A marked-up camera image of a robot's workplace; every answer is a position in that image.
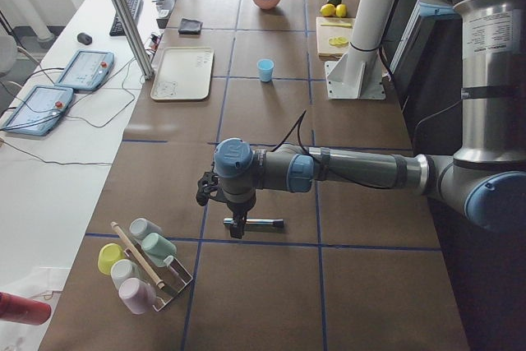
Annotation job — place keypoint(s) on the white camera post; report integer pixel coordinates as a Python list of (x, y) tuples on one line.
[(369, 25)]

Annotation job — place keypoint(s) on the grey folded cloth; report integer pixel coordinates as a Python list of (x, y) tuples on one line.
[(189, 27)]

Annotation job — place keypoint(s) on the aluminium frame post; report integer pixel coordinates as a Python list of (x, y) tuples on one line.
[(133, 38)]

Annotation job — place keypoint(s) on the blue teach pendant near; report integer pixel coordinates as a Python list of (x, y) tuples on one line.
[(40, 111)]

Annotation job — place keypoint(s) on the beige bear tray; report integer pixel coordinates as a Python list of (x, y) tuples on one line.
[(183, 74)]

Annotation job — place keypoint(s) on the pink cup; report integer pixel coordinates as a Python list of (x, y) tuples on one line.
[(137, 295)]

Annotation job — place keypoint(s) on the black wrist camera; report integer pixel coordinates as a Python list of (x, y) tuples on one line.
[(207, 187)]

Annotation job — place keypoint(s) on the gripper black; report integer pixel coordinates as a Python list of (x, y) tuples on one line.
[(239, 206)]

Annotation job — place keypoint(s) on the green cup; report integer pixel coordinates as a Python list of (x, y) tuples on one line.
[(157, 248)]

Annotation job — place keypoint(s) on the yellow cup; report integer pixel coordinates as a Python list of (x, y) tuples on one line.
[(109, 254)]

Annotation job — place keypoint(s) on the white post base plate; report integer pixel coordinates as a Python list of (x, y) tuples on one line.
[(356, 75)]

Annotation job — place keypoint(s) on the grey cup top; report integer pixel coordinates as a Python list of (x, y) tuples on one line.
[(140, 228)]

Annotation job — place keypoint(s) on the blue teach pendant far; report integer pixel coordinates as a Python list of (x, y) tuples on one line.
[(87, 70)]

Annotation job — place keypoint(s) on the yellow lemon right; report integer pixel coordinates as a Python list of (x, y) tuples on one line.
[(341, 10)]

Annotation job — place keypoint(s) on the green avocado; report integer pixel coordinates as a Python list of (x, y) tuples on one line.
[(334, 2)]

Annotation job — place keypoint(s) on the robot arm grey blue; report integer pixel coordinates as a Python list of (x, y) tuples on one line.
[(484, 180)]

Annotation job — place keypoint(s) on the steel muddler black tip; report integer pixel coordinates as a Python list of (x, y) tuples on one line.
[(261, 223)]

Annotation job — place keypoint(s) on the white cup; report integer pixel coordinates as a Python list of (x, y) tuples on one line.
[(122, 270)]

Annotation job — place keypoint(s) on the blue plastic cup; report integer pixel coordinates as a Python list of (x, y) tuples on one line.
[(265, 69)]

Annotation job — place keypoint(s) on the wooden rolling stick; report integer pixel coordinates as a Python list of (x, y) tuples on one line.
[(159, 283)]

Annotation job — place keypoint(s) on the lemon slices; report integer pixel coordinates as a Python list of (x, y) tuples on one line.
[(339, 41)]

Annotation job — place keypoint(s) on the black computer mouse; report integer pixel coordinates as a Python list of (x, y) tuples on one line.
[(84, 38)]

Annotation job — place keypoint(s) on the blue teach pendant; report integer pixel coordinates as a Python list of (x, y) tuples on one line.
[(87, 70), (40, 111)]

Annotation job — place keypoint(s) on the red bottle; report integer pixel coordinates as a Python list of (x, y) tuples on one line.
[(24, 310)]

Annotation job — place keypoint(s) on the metal cup rack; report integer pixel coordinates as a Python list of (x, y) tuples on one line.
[(174, 274)]

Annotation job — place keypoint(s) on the yellow lemon left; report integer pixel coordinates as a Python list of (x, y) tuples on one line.
[(328, 10)]

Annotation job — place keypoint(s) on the wooden cutting board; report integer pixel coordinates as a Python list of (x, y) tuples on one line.
[(323, 33)]

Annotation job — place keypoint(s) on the yellow lemon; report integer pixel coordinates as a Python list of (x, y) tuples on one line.
[(341, 10), (328, 10)]

